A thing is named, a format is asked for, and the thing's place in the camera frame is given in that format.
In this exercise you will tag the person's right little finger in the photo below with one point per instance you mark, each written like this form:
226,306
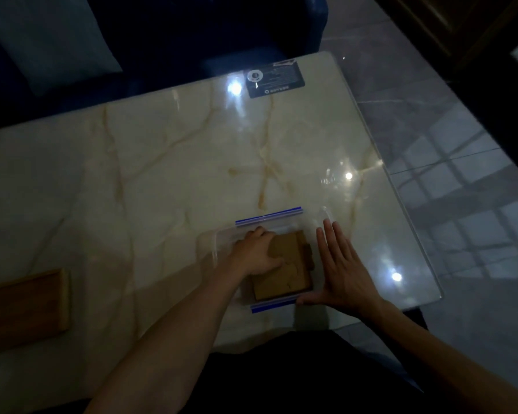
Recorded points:
353,256

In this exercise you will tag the light grey cushion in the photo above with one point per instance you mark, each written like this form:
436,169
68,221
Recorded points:
47,34

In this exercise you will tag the dark wooden furniture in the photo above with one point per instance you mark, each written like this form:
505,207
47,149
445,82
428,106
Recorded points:
479,47

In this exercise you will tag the person's left hand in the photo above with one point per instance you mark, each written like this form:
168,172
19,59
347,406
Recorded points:
254,254

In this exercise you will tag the person's left forearm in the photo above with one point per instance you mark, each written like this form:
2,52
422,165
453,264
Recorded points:
172,340

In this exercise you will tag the person's right middle finger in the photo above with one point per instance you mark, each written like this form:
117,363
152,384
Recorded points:
331,243

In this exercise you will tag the person's right thumb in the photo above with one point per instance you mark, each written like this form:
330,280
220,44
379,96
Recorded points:
311,300

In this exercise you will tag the person's left thumb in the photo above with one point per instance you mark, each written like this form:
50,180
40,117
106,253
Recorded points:
277,263

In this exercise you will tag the clear zip bag blue strips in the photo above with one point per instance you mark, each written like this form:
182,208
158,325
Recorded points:
224,250

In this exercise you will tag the person's right forearm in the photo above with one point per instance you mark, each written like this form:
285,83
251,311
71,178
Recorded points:
440,362

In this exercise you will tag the person's dark clothing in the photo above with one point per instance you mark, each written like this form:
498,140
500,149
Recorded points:
311,375

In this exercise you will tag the wooden board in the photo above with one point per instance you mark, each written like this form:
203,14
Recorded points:
23,310

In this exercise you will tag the person's right hand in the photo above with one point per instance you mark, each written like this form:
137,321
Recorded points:
347,284

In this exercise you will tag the black label sticker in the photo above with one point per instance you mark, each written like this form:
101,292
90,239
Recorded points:
276,79

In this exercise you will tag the dark blue sofa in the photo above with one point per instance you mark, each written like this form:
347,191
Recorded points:
190,34

